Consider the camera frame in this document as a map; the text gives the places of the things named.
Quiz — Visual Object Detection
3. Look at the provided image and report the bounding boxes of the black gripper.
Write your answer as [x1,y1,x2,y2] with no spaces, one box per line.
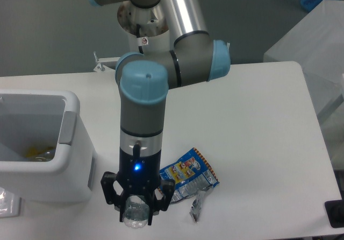
[101,150,175,225]

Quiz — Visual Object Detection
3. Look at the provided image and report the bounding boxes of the clear plastic bottle green label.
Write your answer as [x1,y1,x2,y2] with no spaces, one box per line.
[122,195,149,229]

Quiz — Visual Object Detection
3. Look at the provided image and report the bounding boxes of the blue foil snack wrapper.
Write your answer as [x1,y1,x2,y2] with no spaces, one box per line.
[160,147,219,223]

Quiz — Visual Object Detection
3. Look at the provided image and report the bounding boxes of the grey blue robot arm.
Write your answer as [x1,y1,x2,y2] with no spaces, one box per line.
[89,0,231,228]

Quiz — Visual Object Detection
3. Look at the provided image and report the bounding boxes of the white trash can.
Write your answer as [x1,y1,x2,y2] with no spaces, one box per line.
[1,89,96,202]

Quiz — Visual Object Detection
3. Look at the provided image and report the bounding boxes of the yellow trash inside bin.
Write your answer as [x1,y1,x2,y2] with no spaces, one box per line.
[24,147,56,162]

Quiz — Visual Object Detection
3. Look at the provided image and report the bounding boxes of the clear plastic item under bin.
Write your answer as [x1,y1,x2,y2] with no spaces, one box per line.
[0,188,21,218]

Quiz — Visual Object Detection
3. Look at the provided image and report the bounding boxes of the black device at table edge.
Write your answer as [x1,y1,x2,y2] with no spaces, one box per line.
[325,200,343,228]

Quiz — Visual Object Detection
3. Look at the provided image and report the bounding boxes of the translucent white box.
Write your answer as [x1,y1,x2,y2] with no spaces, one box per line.
[263,0,343,171]

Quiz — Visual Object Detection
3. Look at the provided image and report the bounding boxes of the white pedestal base frame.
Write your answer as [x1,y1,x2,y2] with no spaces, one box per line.
[93,51,120,72]

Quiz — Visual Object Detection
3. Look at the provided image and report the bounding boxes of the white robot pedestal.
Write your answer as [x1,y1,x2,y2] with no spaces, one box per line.
[117,1,172,54]

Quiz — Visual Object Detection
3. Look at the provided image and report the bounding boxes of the black cable on pedestal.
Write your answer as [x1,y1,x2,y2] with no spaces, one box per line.
[135,24,147,54]

